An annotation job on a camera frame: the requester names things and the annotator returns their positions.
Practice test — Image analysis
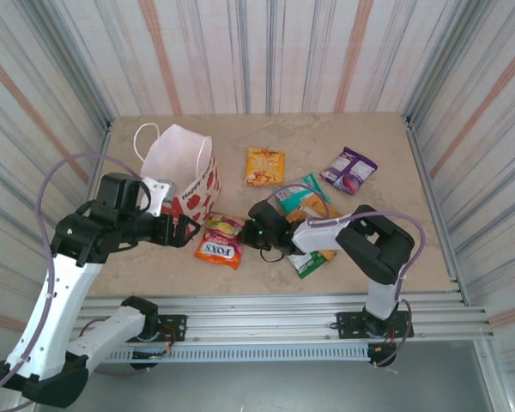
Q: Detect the orange brown snack bar packet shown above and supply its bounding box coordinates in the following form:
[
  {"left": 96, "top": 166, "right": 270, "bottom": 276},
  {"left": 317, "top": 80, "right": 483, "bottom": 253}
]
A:
[{"left": 285, "top": 195, "right": 345, "bottom": 264}]

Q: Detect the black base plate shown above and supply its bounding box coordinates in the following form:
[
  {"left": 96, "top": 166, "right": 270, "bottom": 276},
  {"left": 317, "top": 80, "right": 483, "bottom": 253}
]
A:
[
  {"left": 335, "top": 311, "right": 414, "bottom": 341},
  {"left": 156, "top": 314, "right": 188, "bottom": 342}
]

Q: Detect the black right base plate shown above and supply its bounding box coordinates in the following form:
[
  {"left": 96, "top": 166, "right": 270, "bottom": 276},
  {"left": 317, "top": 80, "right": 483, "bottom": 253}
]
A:
[{"left": 335, "top": 311, "right": 414, "bottom": 341}]

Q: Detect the slotted grey cable duct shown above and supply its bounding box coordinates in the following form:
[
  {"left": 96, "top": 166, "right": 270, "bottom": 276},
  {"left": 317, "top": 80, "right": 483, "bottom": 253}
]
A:
[{"left": 97, "top": 345, "right": 373, "bottom": 365}]

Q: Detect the aluminium side rail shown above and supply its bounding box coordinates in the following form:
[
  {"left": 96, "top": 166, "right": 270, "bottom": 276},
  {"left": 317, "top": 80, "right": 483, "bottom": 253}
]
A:
[
  {"left": 94, "top": 121, "right": 113, "bottom": 177},
  {"left": 404, "top": 113, "right": 471, "bottom": 306}
]

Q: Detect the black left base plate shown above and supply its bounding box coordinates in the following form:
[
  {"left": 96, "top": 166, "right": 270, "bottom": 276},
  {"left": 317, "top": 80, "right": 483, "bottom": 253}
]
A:
[{"left": 156, "top": 314, "right": 188, "bottom": 342}]

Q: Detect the black wire loop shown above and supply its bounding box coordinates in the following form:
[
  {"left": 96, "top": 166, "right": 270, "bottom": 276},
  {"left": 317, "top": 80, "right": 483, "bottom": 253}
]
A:
[{"left": 259, "top": 245, "right": 285, "bottom": 264}]

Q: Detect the purple snack packet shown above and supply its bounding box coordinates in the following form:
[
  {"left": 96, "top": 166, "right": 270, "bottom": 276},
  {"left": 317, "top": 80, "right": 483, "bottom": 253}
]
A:
[{"left": 319, "top": 147, "right": 379, "bottom": 197}]

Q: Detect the red white paper bag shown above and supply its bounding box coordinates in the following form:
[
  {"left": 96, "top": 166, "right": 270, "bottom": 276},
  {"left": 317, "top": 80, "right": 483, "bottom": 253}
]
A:
[{"left": 133, "top": 123, "right": 223, "bottom": 227}]

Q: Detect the green white snack packet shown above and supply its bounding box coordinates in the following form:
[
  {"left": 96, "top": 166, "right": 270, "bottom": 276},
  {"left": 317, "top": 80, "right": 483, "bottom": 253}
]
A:
[{"left": 286, "top": 250, "right": 328, "bottom": 280}]

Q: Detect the yellow snack packet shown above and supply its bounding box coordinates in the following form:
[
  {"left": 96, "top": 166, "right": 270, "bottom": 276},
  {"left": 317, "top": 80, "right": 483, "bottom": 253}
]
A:
[{"left": 244, "top": 146, "right": 287, "bottom": 188}]

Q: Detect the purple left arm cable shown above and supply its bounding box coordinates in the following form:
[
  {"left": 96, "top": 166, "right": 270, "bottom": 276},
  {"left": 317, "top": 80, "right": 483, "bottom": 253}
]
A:
[{"left": 0, "top": 153, "right": 151, "bottom": 412}]

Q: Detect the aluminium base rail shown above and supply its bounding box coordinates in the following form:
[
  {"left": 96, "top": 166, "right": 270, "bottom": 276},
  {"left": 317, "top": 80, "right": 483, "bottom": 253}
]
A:
[{"left": 75, "top": 293, "right": 495, "bottom": 345}]

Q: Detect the teal snack packet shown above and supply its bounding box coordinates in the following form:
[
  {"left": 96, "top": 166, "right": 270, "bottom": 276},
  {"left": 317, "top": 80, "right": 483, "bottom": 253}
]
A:
[{"left": 277, "top": 173, "right": 332, "bottom": 215}]

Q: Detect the orange Fox's candy packet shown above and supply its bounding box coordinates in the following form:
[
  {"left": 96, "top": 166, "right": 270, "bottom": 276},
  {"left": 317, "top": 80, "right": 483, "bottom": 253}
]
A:
[{"left": 193, "top": 213, "right": 245, "bottom": 270}]

